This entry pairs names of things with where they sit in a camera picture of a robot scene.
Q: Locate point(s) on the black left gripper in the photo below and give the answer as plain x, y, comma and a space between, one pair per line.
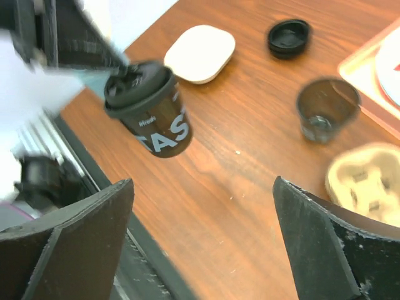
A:
67, 34

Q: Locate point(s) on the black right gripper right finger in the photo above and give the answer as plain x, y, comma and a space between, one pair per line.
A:
335, 253

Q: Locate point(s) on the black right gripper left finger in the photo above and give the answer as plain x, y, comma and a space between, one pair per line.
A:
69, 253

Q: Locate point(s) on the beige pulp cup carrier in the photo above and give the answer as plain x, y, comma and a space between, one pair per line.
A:
365, 180

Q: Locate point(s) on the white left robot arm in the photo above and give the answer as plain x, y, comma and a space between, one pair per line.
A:
31, 95

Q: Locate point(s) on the cream square bowl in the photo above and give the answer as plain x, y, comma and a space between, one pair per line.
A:
200, 53

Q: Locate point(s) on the pink serving tray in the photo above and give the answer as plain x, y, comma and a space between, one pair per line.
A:
359, 70

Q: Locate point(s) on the white watermelon pattern plate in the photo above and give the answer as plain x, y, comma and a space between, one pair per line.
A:
387, 66

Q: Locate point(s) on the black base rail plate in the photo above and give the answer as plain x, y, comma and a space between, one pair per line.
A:
144, 271

